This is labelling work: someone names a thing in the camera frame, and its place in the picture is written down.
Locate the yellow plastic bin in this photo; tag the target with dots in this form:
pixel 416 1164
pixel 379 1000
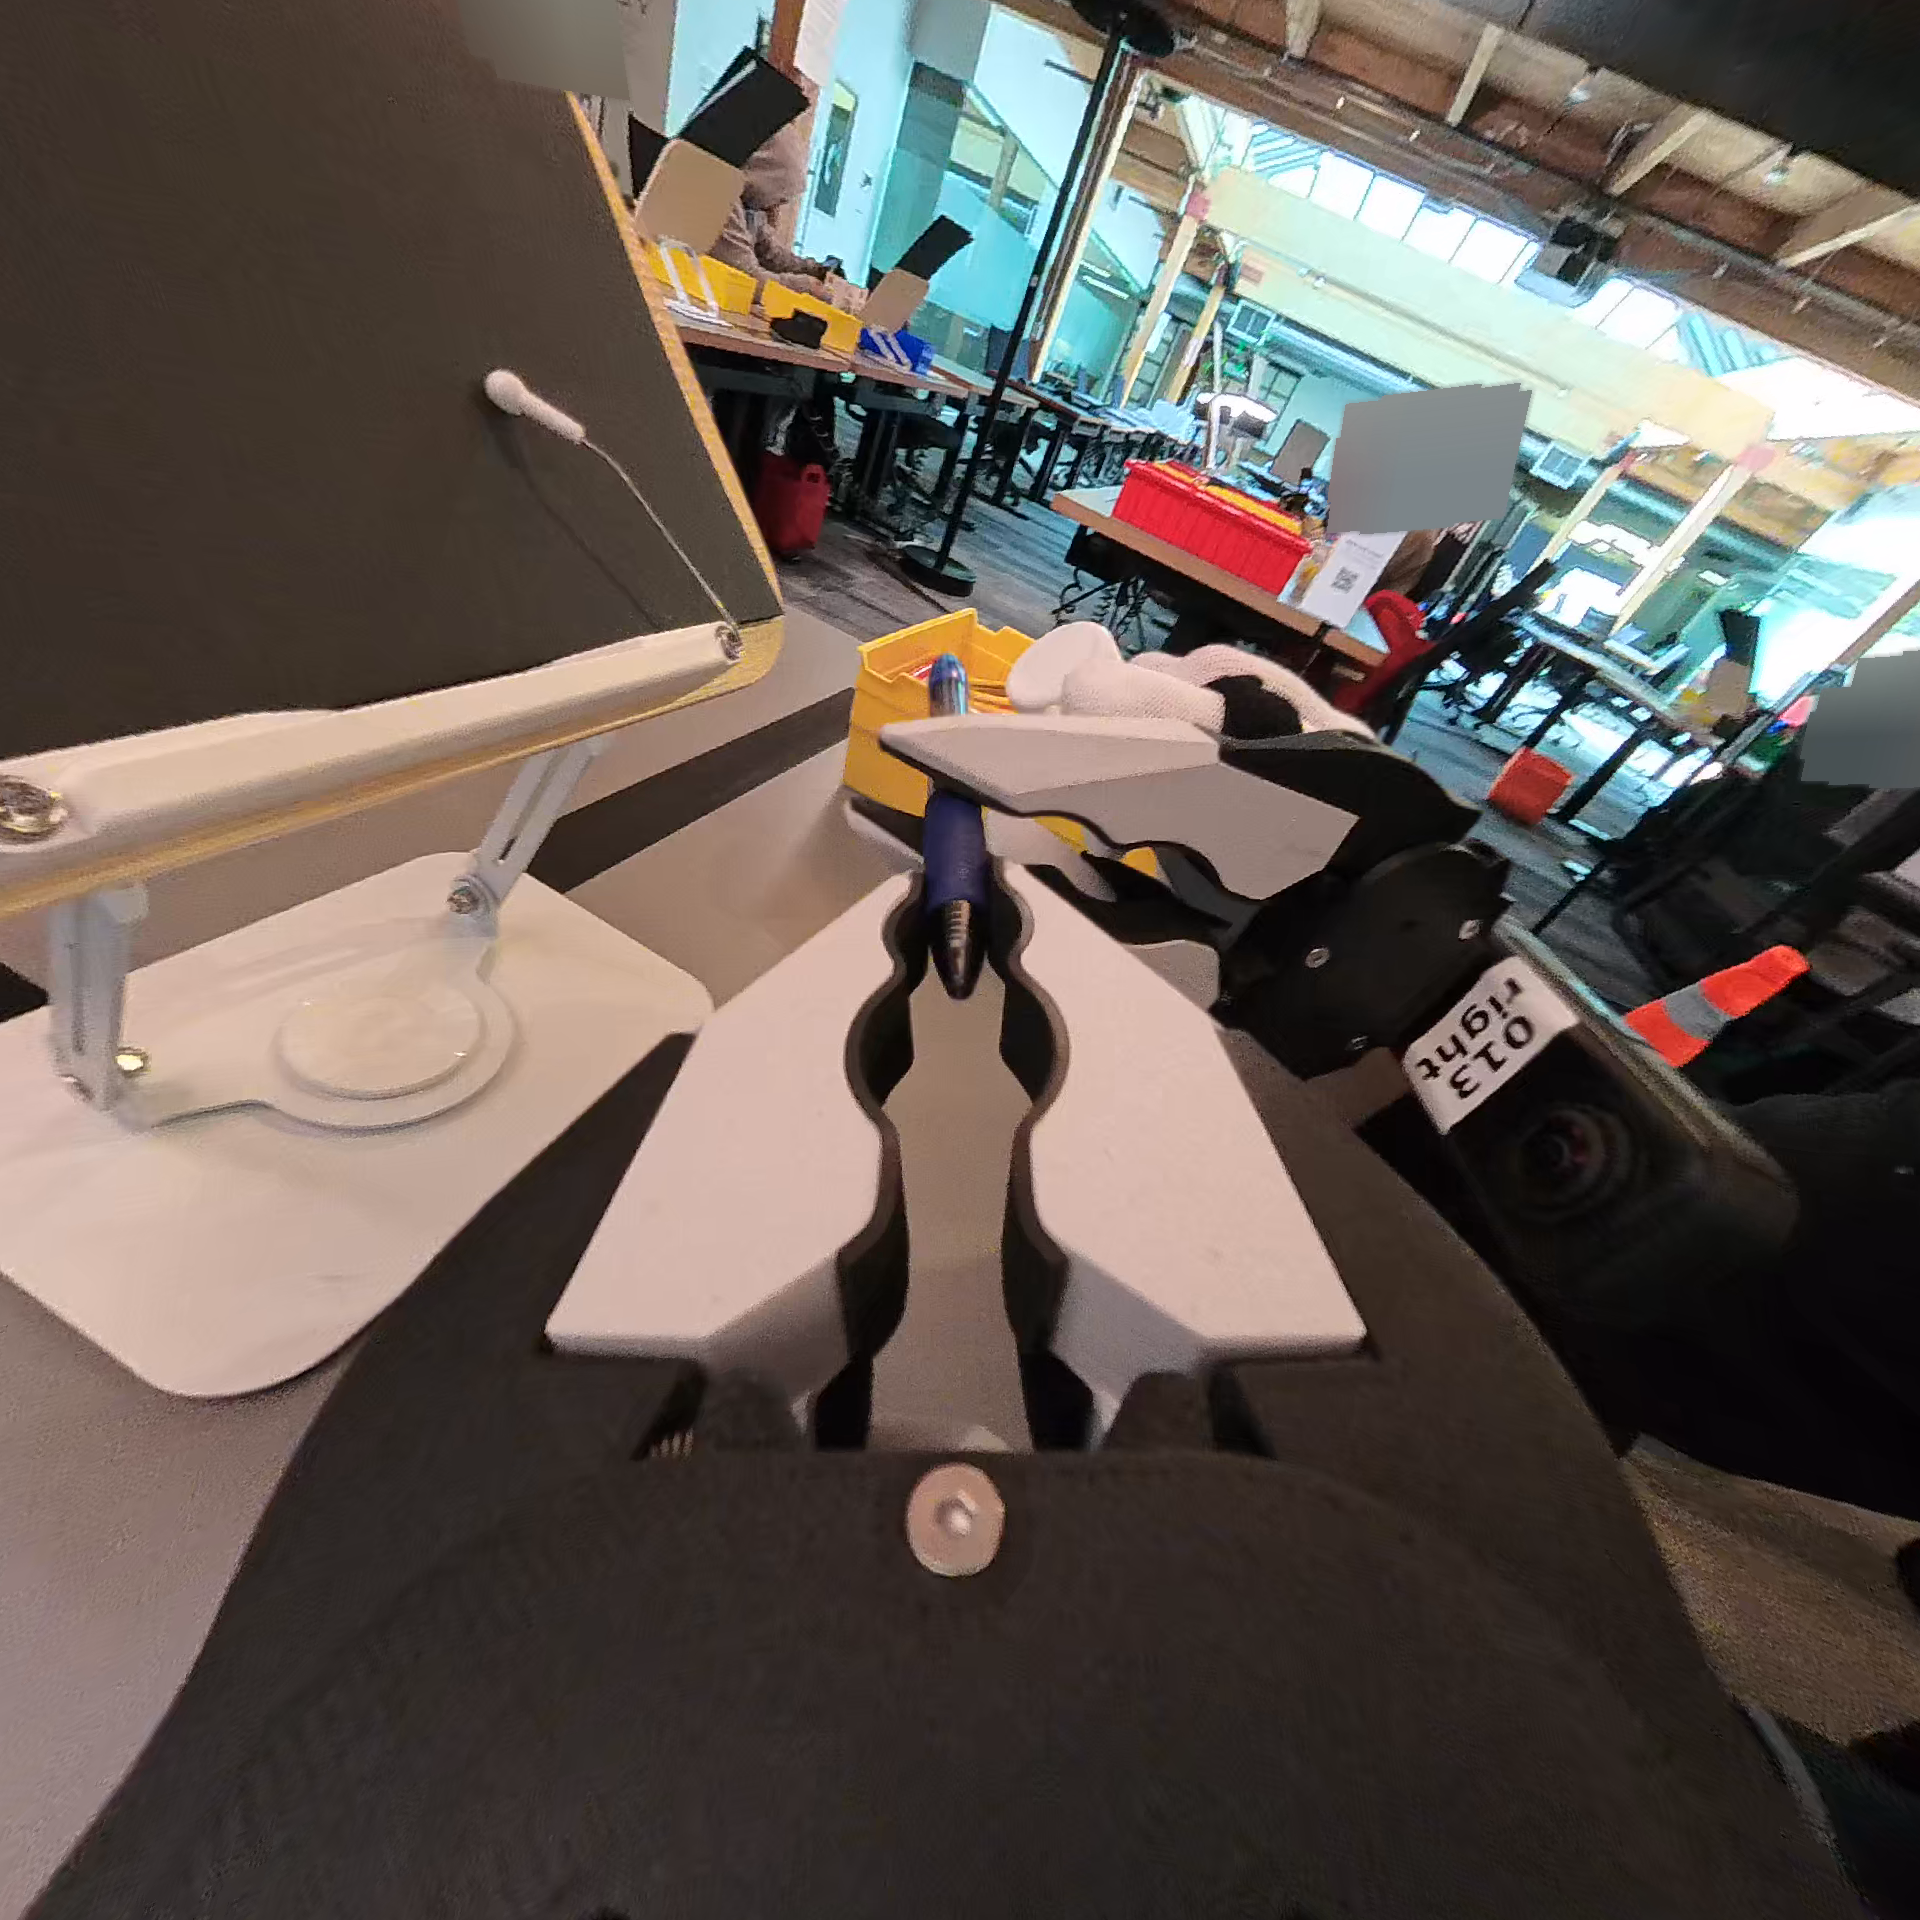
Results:
pixel 721 294
pixel 892 721
pixel 839 319

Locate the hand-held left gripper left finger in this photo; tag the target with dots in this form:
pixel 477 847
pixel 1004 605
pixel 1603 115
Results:
pixel 721 1201

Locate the red bag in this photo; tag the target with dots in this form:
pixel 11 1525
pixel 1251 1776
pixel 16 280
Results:
pixel 791 511

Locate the black and white book stand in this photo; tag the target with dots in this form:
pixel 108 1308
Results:
pixel 299 375

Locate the black floor lamp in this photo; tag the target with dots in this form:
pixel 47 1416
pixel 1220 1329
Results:
pixel 937 571

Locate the blue white striped bin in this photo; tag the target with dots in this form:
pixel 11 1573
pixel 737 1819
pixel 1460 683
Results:
pixel 896 348

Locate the white sign card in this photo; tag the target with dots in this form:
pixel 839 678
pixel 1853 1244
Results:
pixel 1348 580

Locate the blue ballpoint pen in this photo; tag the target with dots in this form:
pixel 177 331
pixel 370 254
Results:
pixel 954 870

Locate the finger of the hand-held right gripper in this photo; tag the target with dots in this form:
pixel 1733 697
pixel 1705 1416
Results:
pixel 1089 873
pixel 1140 781

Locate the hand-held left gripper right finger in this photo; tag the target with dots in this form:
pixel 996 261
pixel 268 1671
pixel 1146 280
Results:
pixel 1184 1201

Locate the red plastic crate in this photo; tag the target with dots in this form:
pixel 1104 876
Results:
pixel 1201 524

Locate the orange floor basket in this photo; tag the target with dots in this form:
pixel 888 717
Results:
pixel 1530 787

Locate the orange reflective band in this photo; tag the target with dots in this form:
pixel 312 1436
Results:
pixel 1746 984

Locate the long wooden work table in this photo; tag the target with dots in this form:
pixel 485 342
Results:
pixel 901 382

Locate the person's right hand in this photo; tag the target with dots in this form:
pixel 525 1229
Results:
pixel 1154 683

